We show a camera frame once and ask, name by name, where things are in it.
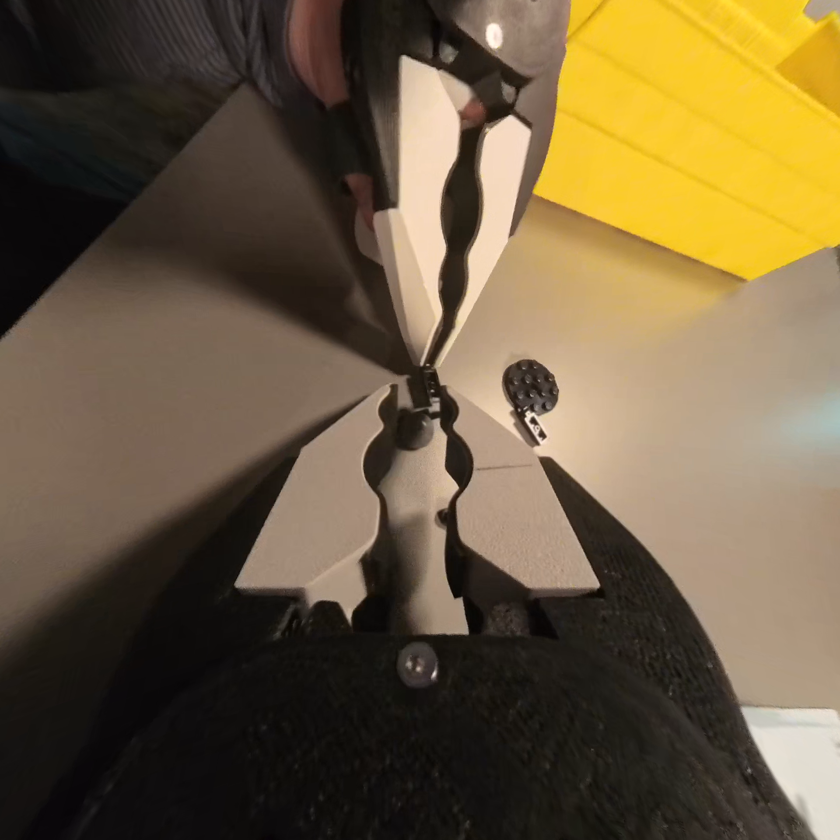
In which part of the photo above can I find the lego instruction booklet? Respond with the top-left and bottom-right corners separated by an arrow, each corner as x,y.
742,705 -> 840,840

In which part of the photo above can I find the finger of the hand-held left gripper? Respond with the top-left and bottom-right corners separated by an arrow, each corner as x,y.
430,117 -> 531,365
373,54 -> 488,365

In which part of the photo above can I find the person's left hand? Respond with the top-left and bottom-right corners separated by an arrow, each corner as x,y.
287,0 -> 376,227

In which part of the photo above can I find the round black studded lego plate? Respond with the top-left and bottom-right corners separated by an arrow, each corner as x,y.
502,359 -> 562,414

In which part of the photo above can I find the black rectangular lego plate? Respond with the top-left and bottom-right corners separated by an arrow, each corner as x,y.
512,407 -> 553,447

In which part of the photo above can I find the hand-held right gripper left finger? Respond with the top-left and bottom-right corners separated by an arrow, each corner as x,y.
234,384 -> 400,618

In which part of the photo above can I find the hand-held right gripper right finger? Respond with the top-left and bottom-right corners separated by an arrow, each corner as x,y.
438,387 -> 601,601

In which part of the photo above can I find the yellow plastic bin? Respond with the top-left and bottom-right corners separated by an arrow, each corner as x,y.
532,0 -> 840,283

